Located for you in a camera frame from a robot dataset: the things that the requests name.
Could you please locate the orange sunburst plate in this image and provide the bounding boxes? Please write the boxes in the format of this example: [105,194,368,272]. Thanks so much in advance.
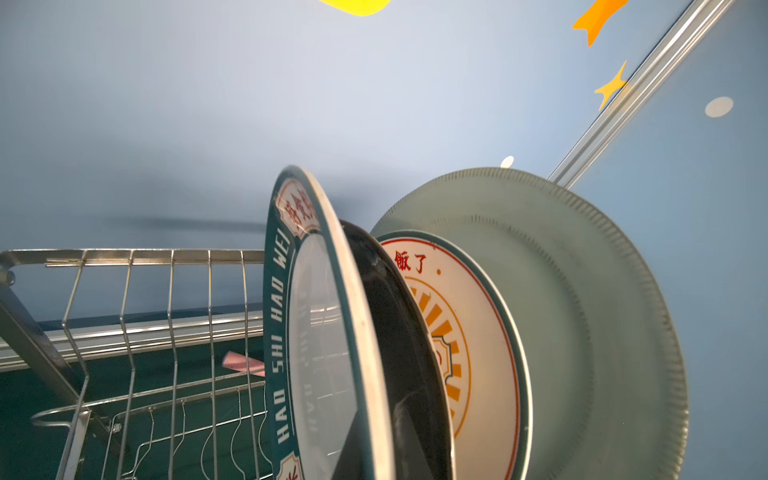
[378,230,533,479]

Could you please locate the green rim lettered plate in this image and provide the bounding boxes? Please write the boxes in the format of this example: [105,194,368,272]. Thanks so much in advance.
[263,165,396,479]

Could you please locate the dark blue speckled plate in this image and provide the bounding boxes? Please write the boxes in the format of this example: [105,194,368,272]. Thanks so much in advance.
[341,221,455,479]

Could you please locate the plain pale green plate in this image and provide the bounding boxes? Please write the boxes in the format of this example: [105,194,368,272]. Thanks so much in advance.
[373,167,689,479]

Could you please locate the stainless steel dish rack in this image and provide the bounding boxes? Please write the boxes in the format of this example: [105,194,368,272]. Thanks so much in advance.
[1,248,273,479]

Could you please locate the pink purple silicone spatula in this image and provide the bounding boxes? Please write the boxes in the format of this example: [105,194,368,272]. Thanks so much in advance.
[222,351,265,377]

